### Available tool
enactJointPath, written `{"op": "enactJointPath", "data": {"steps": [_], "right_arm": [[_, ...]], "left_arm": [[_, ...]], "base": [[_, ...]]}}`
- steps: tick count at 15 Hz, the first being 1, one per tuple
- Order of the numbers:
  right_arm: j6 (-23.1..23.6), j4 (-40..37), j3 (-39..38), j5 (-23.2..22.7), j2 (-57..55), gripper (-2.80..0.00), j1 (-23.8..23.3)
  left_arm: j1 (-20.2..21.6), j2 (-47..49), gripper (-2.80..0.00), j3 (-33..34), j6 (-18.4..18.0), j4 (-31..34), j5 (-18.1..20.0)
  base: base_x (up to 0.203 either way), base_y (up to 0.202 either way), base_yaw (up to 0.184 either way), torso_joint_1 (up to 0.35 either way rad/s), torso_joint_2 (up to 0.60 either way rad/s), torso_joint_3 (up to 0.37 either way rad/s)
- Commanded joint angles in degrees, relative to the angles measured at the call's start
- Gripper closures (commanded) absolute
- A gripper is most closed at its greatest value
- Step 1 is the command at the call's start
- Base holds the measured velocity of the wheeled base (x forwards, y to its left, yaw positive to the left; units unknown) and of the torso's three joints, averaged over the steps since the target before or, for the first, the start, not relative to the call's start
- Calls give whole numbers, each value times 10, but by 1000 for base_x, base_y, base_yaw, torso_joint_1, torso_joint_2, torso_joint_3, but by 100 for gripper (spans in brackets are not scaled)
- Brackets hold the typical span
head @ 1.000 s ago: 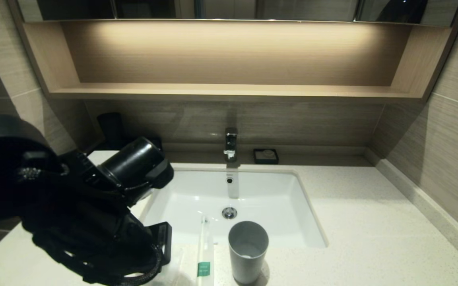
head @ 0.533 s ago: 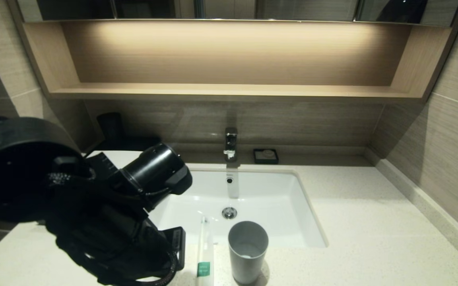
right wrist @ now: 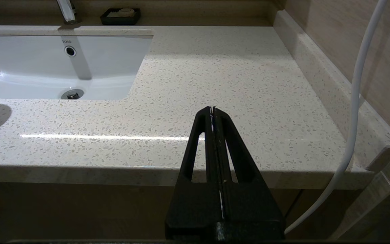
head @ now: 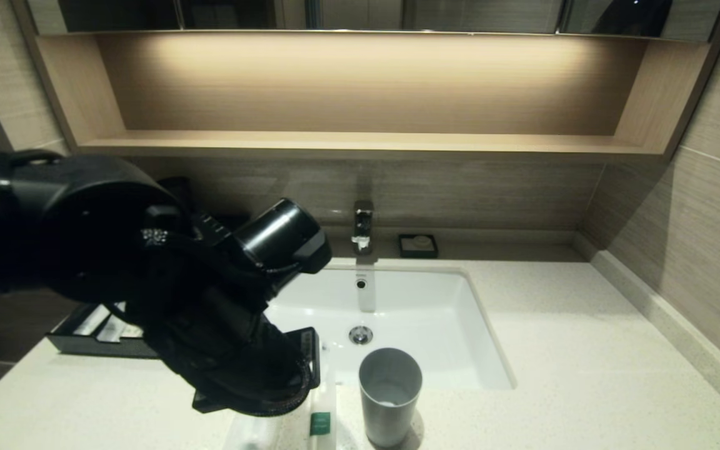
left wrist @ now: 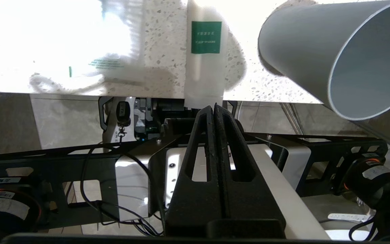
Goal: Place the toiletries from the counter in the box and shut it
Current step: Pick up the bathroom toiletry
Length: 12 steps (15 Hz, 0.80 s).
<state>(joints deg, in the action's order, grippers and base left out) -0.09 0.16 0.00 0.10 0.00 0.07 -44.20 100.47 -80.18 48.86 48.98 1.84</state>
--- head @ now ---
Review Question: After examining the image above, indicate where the clear plastic packet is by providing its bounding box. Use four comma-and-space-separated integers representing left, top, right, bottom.
222, 412, 298, 450

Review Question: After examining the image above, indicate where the black amenity drawer box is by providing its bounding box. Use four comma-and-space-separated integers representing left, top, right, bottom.
46, 303, 164, 360

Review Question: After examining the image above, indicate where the slim toothbrush pack green label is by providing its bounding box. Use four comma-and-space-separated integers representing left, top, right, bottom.
308, 350, 339, 450

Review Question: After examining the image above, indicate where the grey plastic cup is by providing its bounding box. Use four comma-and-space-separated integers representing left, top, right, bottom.
359, 347, 424, 448

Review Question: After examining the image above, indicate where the long white wrapped packet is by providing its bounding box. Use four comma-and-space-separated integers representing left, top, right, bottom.
96, 316, 129, 343
72, 304, 111, 337

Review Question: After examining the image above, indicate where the white ceramic sink basin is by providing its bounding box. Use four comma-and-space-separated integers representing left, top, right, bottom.
265, 262, 516, 391

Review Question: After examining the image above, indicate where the chrome faucet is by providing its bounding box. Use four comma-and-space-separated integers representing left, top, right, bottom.
352, 200, 375, 256

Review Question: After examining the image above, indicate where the black soap dish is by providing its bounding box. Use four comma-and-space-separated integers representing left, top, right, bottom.
397, 233, 439, 259

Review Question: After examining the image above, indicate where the black cylindrical cup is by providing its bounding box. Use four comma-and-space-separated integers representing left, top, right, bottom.
155, 177, 193, 201

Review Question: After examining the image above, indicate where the mirror cabinet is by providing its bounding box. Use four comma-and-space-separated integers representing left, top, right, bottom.
26, 0, 720, 43

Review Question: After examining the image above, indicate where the wooden wall shelf niche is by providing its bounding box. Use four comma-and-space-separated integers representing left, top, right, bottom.
13, 30, 720, 163

